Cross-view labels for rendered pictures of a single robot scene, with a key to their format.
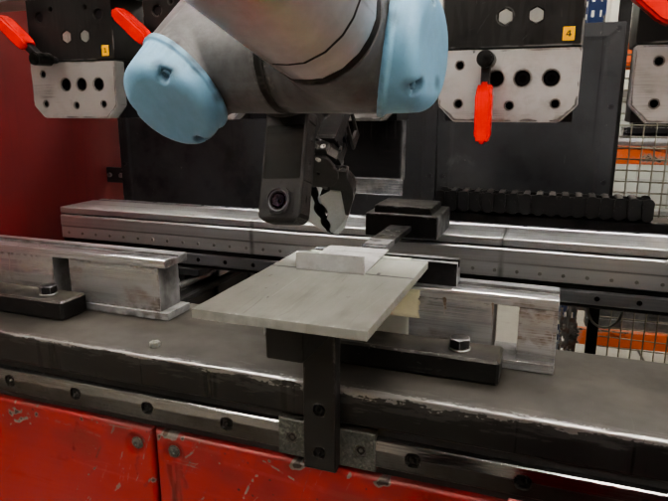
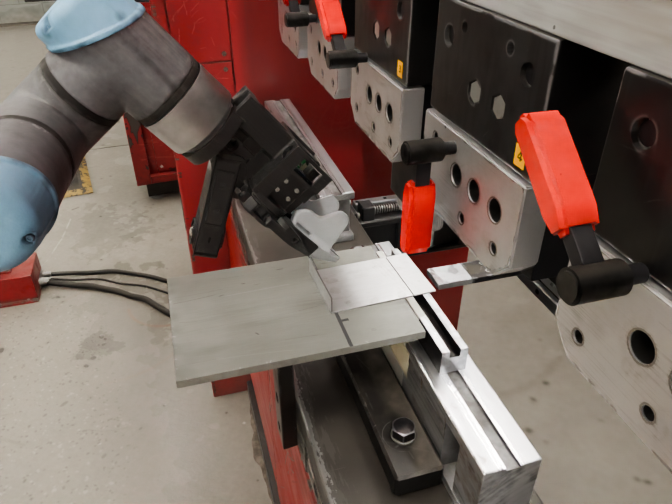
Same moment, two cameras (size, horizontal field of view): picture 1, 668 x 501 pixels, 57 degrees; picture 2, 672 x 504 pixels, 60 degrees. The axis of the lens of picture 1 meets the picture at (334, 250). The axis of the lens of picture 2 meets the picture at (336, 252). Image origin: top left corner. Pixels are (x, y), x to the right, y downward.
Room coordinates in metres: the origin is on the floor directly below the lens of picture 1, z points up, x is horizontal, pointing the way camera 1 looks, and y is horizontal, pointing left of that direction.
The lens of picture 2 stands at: (0.39, -0.45, 1.41)
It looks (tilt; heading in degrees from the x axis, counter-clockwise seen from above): 33 degrees down; 53
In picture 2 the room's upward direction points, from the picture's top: straight up
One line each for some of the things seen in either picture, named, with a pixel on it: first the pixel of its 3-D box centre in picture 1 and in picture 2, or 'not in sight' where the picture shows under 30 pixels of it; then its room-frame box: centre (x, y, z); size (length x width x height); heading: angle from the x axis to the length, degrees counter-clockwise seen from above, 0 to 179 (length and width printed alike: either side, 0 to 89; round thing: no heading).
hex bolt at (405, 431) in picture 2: (459, 342); (403, 430); (0.70, -0.15, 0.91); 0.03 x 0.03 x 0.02
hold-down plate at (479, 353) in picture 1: (380, 349); (371, 380); (0.73, -0.06, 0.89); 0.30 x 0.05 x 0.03; 70
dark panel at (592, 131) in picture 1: (332, 139); not in sight; (1.36, 0.00, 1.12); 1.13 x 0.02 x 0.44; 70
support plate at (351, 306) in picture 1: (325, 285); (288, 306); (0.66, 0.01, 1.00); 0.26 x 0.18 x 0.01; 160
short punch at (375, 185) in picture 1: (365, 157); (416, 186); (0.80, -0.04, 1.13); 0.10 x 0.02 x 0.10; 70
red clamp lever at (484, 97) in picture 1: (485, 97); (425, 198); (0.69, -0.16, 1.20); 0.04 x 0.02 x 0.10; 160
